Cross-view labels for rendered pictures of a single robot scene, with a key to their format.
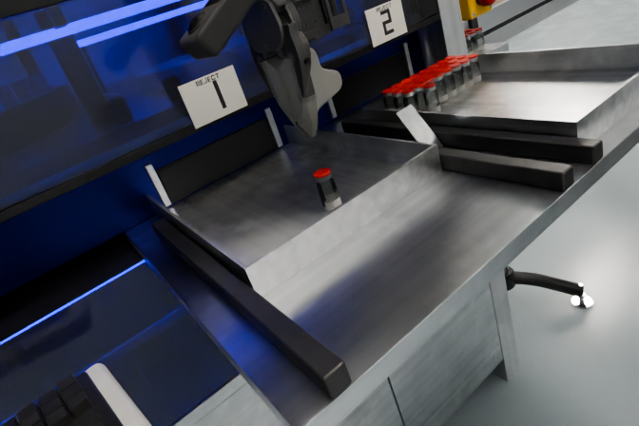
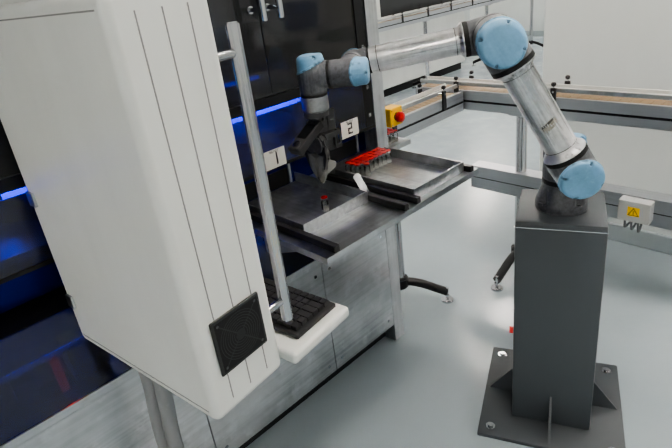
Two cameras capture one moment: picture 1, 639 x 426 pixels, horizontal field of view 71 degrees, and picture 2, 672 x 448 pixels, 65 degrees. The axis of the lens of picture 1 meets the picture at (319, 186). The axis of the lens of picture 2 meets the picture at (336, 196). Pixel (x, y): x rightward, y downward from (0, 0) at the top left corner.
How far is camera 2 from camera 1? 106 cm
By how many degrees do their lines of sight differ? 12
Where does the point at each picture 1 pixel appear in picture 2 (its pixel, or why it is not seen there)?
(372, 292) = (343, 234)
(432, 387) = (351, 329)
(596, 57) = (437, 161)
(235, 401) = not seen: hidden behind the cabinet
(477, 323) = (380, 297)
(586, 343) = (444, 321)
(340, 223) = (332, 215)
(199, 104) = (268, 161)
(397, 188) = (351, 205)
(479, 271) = (375, 230)
